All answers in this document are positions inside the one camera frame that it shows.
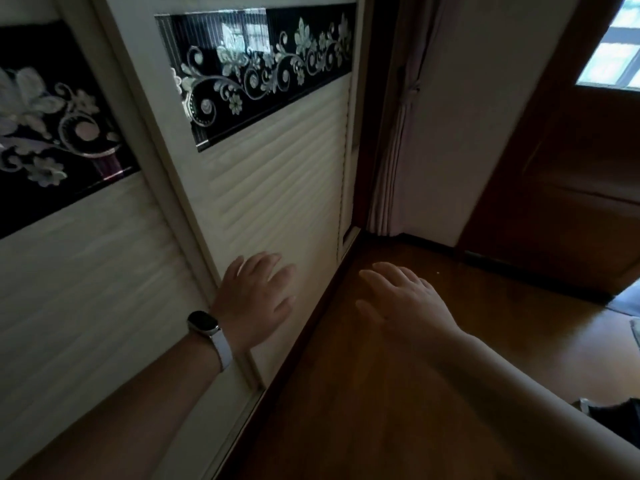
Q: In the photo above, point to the person's left hand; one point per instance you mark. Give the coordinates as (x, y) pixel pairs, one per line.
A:
(255, 304)

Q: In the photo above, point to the person's right hand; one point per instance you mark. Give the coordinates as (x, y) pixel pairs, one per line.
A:
(415, 314)

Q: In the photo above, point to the person's right forearm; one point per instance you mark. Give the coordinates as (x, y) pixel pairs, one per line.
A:
(540, 419)

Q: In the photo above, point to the person's left forearm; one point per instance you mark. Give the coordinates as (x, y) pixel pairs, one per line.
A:
(125, 419)

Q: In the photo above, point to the white band smartwatch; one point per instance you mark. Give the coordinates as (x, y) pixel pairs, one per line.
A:
(210, 334)

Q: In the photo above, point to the pink curtain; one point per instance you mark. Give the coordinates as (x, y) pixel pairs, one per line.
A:
(400, 169)

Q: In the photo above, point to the wooden balcony door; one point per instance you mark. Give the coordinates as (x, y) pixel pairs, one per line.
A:
(560, 194)

